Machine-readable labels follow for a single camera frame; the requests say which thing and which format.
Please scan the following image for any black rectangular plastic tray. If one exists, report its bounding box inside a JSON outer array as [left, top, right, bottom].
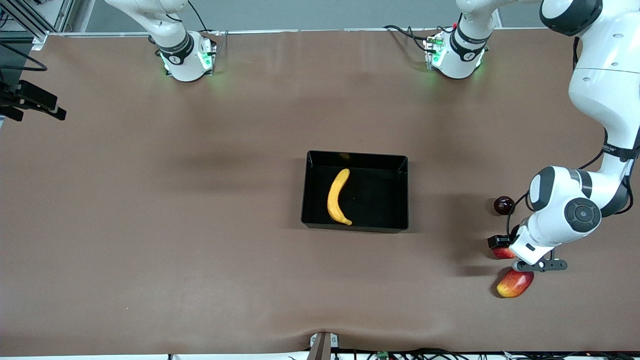
[[301, 150, 410, 234]]

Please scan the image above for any yellow banana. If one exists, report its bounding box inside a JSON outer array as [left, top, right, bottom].
[[327, 168, 353, 226]]

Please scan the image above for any red yellow mango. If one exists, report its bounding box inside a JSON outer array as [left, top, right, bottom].
[[496, 268, 535, 299]]

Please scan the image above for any brown table mat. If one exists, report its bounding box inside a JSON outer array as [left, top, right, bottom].
[[0, 27, 640, 357]]

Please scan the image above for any aluminium frame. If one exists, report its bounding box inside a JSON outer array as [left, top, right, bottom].
[[0, 0, 76, 48]]

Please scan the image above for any black table edge cable bundle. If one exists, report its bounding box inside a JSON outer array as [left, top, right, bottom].
[[335, 347, 640, 360]]

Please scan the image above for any black right arm base cable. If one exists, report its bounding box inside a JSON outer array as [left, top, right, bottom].
[[187, 0, 211, 33]]

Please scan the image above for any black arm base cable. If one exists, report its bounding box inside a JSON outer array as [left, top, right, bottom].
[[384, 24, 433, 43], [187, 0, 211, 33]]

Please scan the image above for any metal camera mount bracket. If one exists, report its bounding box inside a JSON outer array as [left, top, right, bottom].
[[309, 332, 339, 360]]

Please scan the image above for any black left arm base cable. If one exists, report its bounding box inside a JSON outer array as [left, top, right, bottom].
[[384, 24, 433, 43]]

